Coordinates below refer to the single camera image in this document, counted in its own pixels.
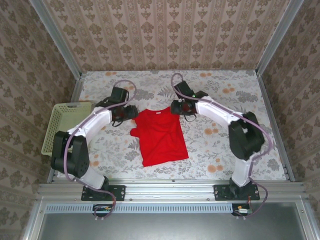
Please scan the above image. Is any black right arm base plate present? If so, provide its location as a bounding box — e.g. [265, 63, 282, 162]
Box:
[213, 184, 261, 202]

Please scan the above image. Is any aluminium mounting rail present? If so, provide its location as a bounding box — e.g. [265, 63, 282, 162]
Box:
[37, 178, 307, 202]

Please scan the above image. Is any white slotted cable duct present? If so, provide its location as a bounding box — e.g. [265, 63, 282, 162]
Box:
[46, 202, 233, 214]

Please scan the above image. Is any floral patterned table cover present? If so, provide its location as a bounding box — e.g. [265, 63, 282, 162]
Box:
[57, 70, 287, 180]

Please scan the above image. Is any aluminium frame post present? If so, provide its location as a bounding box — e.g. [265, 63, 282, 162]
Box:
[28, 0, 83, 80]
[256, 0, 305, 76]

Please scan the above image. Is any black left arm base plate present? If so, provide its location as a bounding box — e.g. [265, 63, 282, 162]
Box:
[81, 184, 126, 202]

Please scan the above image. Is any red t-shirt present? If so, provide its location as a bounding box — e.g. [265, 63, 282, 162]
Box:
[130, 107, 190, 168]

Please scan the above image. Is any small circuit board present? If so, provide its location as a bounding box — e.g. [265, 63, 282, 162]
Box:
[93, 204, 116, 217]
[232, 204, 253, 216]

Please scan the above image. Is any grey metal base panel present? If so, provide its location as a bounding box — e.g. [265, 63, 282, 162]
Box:
[24, 202, 313, 240]

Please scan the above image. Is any pale green plastic basket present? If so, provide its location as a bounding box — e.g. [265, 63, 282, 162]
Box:
[41, 101, 93, 156]

